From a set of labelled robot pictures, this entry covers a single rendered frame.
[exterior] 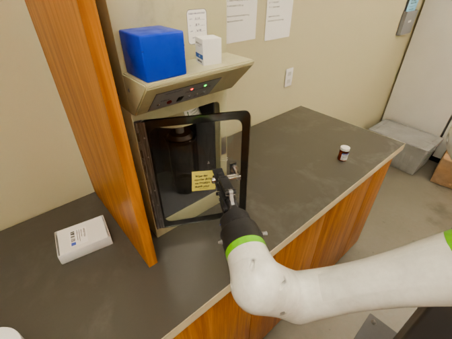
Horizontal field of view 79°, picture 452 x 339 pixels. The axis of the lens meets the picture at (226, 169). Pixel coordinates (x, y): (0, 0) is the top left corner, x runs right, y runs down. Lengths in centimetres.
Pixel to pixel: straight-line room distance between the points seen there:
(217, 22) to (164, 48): 25
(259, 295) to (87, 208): 85
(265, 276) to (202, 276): 40
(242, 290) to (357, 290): 20
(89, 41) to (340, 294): 64
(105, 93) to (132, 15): 19
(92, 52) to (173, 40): 16
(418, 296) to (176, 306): 58
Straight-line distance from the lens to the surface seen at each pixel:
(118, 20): 69
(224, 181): 72
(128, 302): 90
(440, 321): 134
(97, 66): 59
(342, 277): 59
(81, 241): 104
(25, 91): 112
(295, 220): 108
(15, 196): 126
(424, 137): 349
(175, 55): 64
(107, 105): 61
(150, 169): 81
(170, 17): 75
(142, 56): 60
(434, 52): 349
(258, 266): 54
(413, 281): 55
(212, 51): 73
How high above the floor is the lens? 170
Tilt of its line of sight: 36 degrees down
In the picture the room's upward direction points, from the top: straight up
